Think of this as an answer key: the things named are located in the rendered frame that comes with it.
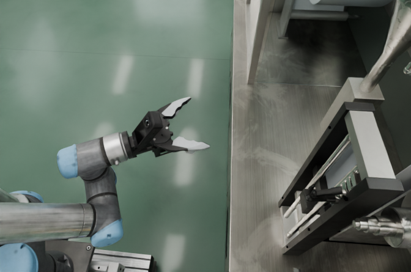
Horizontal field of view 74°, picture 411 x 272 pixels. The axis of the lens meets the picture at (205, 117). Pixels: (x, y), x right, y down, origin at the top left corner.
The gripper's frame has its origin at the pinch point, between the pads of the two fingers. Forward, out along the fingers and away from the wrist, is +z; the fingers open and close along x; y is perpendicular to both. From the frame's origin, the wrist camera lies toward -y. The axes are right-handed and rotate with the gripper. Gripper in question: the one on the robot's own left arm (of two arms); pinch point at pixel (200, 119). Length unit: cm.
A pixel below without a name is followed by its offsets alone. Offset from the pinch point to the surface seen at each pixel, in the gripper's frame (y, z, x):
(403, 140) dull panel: 26, 73, 19
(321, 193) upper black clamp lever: -16.9, 11.0, 28.0
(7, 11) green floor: 163, -126, -279
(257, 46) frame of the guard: 16.3, 34.9, -31.0
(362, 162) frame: -23.7, 16.0, 26.5
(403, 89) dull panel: 18, 79, 3
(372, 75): -1, 52, 3
